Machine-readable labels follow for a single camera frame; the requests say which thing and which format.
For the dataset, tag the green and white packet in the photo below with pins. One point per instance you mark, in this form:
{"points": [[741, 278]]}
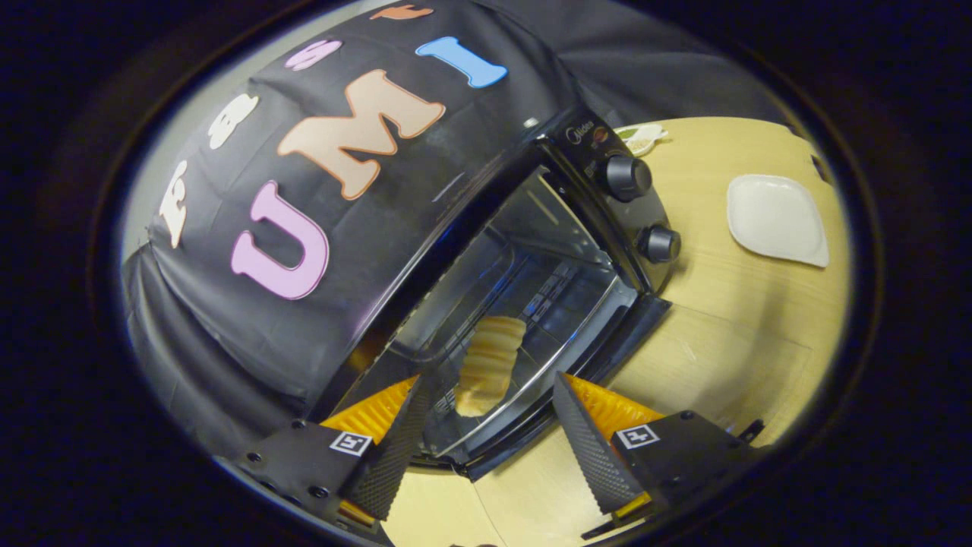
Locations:
{"points": [[644, 138]]}

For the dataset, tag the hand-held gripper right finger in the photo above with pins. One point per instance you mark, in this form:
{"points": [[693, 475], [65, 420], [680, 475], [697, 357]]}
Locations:
{"points": [[592, 456]]}

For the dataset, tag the pale ridged bread roll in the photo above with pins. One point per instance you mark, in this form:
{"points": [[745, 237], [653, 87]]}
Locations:
{"points": [[490, 365]]}

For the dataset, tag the white plate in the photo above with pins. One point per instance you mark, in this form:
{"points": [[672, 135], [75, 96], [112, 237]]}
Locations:
{"points": [[774, 220]]}

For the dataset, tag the black toaster oven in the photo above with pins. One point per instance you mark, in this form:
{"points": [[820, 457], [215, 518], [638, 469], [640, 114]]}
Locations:
{"points": [[626, 178]]}

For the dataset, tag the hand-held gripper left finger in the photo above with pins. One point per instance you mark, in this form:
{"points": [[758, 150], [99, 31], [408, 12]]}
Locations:
{"points": [[395, 456]]}

